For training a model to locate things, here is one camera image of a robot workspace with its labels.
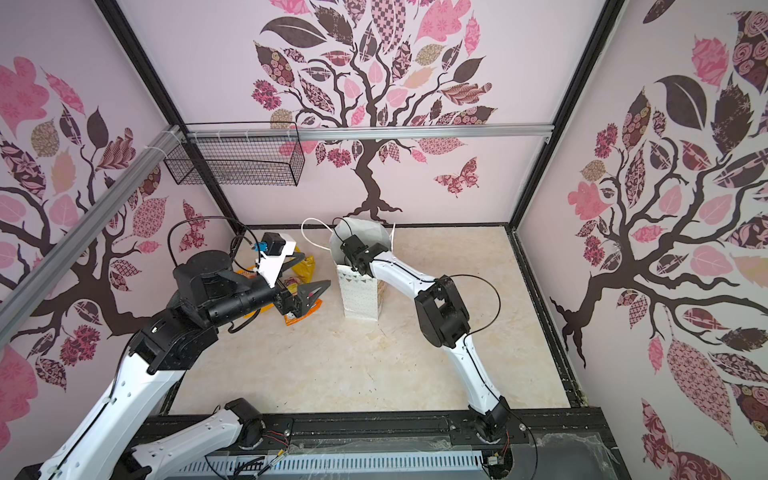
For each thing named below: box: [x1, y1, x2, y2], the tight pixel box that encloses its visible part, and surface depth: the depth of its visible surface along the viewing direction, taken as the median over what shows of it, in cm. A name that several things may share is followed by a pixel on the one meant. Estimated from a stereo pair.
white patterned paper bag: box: [336, 264, 387, 321], surface depth 85 cm
